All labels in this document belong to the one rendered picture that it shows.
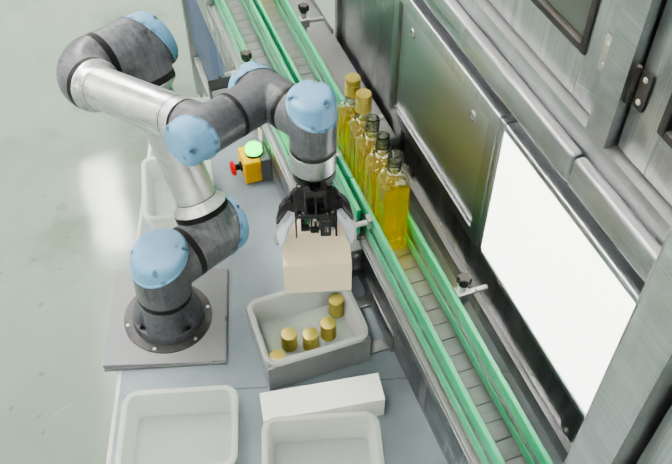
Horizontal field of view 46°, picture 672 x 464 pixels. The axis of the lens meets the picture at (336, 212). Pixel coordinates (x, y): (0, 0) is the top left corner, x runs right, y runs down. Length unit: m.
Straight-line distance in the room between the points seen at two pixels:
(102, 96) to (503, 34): 0.68
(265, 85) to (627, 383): 0.83
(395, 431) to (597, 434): 1.05
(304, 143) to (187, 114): 0.18
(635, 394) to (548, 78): 0.83
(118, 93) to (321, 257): 0.44
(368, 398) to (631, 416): 1.08
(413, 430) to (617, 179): 0.71
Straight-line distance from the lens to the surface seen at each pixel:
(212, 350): 1.75
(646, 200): 1.16
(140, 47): 1.55
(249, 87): 1.25
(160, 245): 1.64
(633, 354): 0.55
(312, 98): 1.19
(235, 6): 2.50
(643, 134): 1.16
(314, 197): 1.29
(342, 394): 1.62
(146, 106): 1.29
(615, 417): 0.60
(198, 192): 1.65
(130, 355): 1.76
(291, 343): 1.70
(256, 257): 1.91
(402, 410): 1.67
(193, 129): 1.19
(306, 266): 1.40
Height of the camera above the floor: 2.20
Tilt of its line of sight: 47 degrees down
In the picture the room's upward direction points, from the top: straight up
